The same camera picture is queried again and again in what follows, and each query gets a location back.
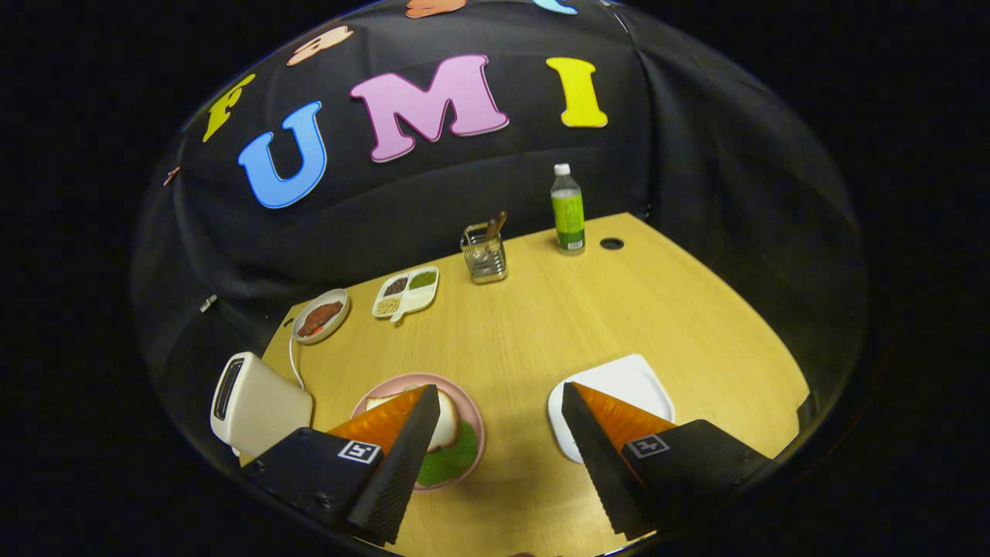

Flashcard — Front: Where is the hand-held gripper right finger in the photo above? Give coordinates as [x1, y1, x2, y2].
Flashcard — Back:
[560, 381, 774, 541]

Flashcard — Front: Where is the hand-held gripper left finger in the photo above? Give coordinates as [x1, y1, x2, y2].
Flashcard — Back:
[241, 384, 442, 545]

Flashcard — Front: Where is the green lettuce leaf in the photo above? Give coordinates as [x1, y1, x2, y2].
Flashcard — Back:
[418, 420, 480, 487]

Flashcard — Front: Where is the plain bread slice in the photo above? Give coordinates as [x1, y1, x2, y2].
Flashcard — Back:
[364, 391, 457, 454]

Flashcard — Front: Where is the white square plate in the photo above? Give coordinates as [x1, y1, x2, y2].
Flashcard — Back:
[548, 354, 676, 465]

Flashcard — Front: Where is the pink round plate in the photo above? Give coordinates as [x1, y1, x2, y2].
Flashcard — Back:
[350, 373, 486, 492]

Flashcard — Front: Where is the white toaster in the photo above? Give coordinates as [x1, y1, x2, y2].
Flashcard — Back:
[210, 352, 314, 459]

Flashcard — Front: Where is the white divided bean dish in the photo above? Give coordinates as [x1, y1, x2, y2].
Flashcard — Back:
[372, 266, 440, 323]

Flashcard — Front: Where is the raw red meat steak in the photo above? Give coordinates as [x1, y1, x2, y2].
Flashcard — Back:
[298, 302, 343, 338]

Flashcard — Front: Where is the beige round plate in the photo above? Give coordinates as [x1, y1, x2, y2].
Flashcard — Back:
[292, 289, 351, 345]

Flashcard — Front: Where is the green label drink bottle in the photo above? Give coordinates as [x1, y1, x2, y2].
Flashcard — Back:
[550, 162, 586, 256]

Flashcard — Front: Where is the black backdrop cloth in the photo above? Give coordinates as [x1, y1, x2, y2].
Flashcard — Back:
[130, 0, 863, 465]

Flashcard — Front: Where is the metal wire utensil holder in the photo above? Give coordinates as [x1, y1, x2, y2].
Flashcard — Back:
[460, 223, 509, 285]

